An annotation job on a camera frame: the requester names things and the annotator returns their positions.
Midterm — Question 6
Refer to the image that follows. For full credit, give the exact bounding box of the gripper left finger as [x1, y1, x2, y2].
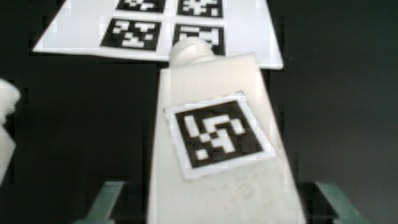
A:
[72, 180, 152, 224]

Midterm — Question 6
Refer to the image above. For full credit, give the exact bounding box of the white sheet with tags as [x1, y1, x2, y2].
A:
[33, 0, 284, 69]

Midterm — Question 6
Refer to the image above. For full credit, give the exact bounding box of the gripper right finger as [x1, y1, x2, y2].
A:
[298, 182, 376, 224]

